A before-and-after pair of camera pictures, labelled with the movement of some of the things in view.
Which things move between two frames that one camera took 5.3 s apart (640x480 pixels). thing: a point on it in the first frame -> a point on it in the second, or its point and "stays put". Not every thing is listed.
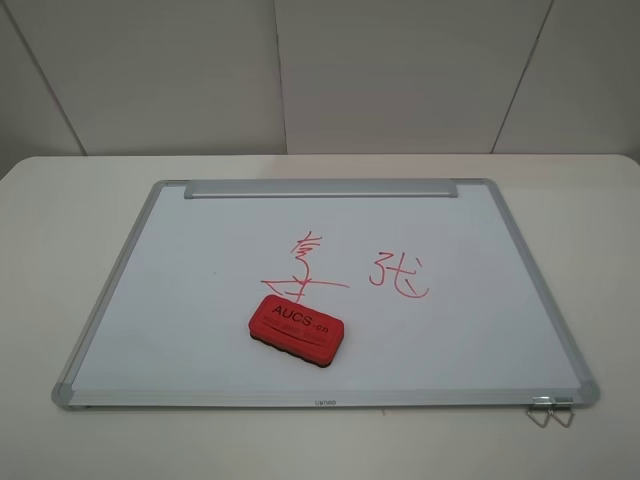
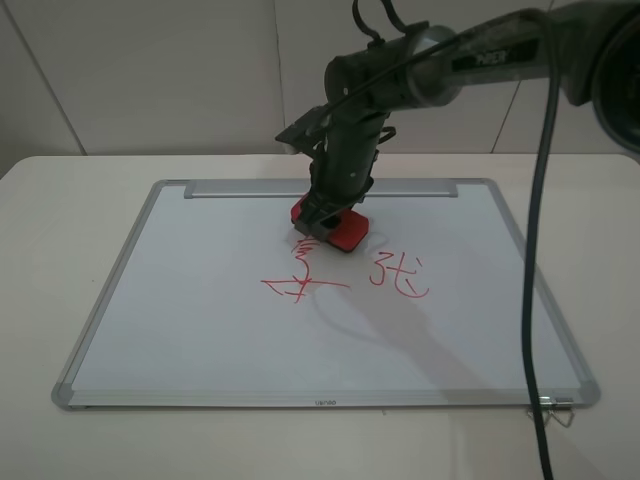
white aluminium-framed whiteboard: x=293 y=293 stays put
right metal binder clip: x=562 y=403 stays put
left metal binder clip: x=542 y=403 stays put
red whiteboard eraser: x=306 y=331 -> x=353 y=228
